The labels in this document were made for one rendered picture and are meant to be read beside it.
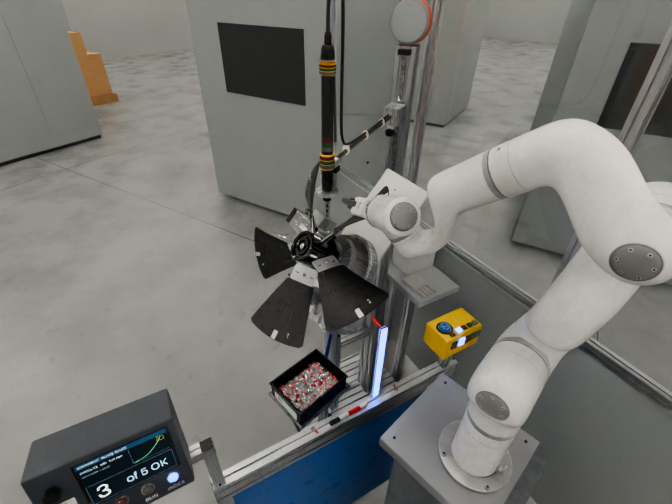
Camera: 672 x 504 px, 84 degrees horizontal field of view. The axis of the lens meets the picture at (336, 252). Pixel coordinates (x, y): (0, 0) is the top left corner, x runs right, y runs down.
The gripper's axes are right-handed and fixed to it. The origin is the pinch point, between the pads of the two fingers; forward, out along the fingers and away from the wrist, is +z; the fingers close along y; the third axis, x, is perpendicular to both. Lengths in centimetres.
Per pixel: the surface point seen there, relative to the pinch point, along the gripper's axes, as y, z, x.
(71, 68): -320, 509, 66
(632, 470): 116, -15, -55
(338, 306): 4.0, 5.6, -31.7
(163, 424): -34, -31, -55
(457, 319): 45, 5, -25
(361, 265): 14.7, 29.5, -20.2
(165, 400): -36, -25, -54
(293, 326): -4, 24, -48
